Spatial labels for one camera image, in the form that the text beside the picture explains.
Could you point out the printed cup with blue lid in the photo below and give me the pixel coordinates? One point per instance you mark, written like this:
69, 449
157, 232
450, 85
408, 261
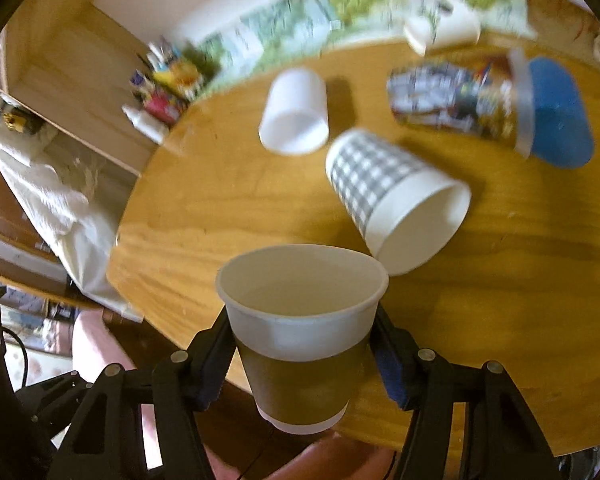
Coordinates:
445, 95

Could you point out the light wooden cabinet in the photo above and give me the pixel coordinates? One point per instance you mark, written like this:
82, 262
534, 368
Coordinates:
80, 60

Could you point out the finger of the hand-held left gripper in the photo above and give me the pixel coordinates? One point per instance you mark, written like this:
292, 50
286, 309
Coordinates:
55, 390

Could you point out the plain white paper cup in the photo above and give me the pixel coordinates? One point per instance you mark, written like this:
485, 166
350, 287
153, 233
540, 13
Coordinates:
295, 100

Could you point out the grey checkered paper cup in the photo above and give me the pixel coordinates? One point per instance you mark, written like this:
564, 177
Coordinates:
370, 175

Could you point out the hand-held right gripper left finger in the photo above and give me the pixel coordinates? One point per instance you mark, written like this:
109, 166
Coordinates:
211, 382

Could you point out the white cloth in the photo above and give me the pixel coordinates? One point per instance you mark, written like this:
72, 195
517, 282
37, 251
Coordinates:
50, 195

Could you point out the white small bottle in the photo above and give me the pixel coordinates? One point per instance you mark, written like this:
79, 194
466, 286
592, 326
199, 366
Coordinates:
145, 122

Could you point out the person's leg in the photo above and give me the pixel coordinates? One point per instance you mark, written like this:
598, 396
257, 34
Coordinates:
97, 342

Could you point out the pile of colourful packets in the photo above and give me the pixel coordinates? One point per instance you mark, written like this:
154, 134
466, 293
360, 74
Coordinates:
172, 85

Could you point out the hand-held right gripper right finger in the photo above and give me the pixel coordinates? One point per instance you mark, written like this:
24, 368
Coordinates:
394, 372

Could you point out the green printed wall poster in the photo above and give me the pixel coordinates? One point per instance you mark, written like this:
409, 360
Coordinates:
330, 5

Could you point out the blue plastic container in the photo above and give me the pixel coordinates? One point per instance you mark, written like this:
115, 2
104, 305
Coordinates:
562, 110

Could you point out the white paper cup brown sleeve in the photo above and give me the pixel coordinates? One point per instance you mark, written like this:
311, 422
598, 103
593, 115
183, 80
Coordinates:
300, 320

